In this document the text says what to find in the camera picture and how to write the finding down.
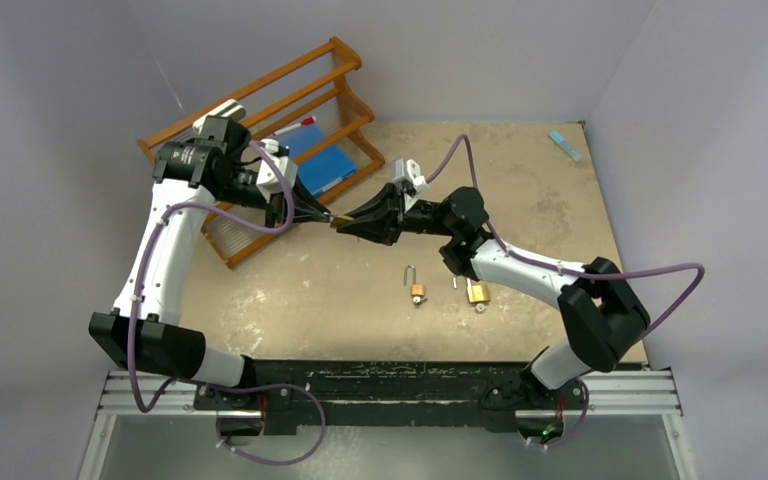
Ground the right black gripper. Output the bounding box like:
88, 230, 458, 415
336, 183, 458, 248

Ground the brass padlock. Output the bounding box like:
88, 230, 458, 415
329, 215, 353, 229
403, 265, 426, 298
453, 276, 491, 306

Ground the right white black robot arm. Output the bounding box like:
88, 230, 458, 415
332, 184, 651, 407

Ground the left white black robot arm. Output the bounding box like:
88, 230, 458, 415
89, 116, 329, 409

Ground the blue book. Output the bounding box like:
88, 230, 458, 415
274, 122, 357, 197

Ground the orange wooden rack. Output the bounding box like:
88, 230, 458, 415
138, 37, 384, 267

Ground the red capped marker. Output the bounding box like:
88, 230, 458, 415
272, 116, 316, 137

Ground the white board eraser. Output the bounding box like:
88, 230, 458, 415
192, 99, 246, 134

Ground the light blue eraser block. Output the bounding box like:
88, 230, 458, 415
548, 130, 583, 162

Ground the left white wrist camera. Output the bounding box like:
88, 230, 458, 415
256, 138, 296, 201

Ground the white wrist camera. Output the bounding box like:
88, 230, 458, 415
391, 158, 430, 212
256, 138, 296, 201

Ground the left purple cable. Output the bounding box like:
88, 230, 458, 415
126, 139, 299, 413

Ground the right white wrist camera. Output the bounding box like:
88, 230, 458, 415
391, 158, 430, 212

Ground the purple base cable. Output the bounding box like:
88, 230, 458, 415
214, 384, 329, 469

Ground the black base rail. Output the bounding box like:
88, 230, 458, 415
195, 359, 584, 439

